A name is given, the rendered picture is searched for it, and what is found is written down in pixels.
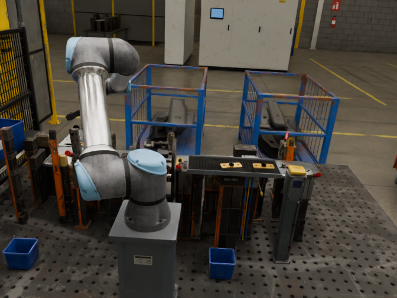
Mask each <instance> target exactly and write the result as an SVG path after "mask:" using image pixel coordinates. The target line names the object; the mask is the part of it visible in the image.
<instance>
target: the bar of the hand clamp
mask: <svg viewBox="0 0 397 298"><path fill-rule="evenodd" d="M79 129H80V127H79V126H78V125H74V126H73V128H70V129H69V134H70V140H71V146H72V150H73V154H75V155H77V154H78V155H81V153H82V146H81V142H80V135H79Z"/></svg>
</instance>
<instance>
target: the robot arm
mask: <svg viewBox="0 0 397 298"><path fill-rule="evenodd" d="M138 67H139V55H138V53H137V51H136V50H135V49H134V47H133V46H132V45H130V44H129V43H128V42H126V41H124V40H122V39H120V38H97V37H72V38H70V39H68V41H67V46H66V72H67V73H68V74H70V75H71V77H72V79H73V80H74V81H75V82H77V88H78V95H79V107H80V109H78V110H76V111H74V112H70V113H68V114H67V115H66V119H67V120H68V121H69V120H73V119H75V118H76V117H78V116H80V119H81V126H82V139H83V152H82V153H81V155H79V161H78V162H76V163H75V164H74V166H75V170H76V175H77V180H78V183H79V188H80V193H81V196H82V198H83V199H84V200H86V201H90V200H102V199H111V198H116V197H125V196H129V201H128V204H127V206H126V209H125V213H124V219H125V224H126V225H127V227H129V228H130V229H132V230H134V231H138V232H155V231H159V230H161V229H163V228H165V227H166V226H167V225H168V224H169V223H170V220H171V211H170V207H169V205H168V202H167V199H166V173H167V168H166V160H165V158H164V157H163V156H162V155H161V154H160V153H158V152H155V151H152V150H144V149H138V150H133V151H130V152H129V153H128V155H127V158H119V154H118V152H117V151H116V150H114V149H113V147H112V138H111V132H110V123H109V113H108V104H107V98H106V95H128V94H130V93H131V81H130V79H131V76H132V75H133V74H134V73H135V72H136V71H137V70H138ZM109 73H111V74H112V75H111V78H109V79H108V77H109Z"/></svg>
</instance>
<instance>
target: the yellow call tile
mask: <svg viewBox="0 0 397 298"><path fill-rule="evenodd" d="M288 168H289V170H290V172H291V174H300V175H306V171H305V170H304V168H303V166H288Z"/></svg>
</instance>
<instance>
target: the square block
mask: <svg viewBox="0 0 397 298"><path fill-rule="evenodd" d="M34 137H37V142H38V150H39V149H40V148H42V149H45V152H46V157H48V156H49V155H50V154H51V150H50V141H49V139H50V138H49V133H48V132H43V131H40V132H39V133H38V134H36V135H35V136H34ZM47 173H48V181H49V187H50V196H56V186H55V181H54V173H53V172H52V167H47Z"/></svg>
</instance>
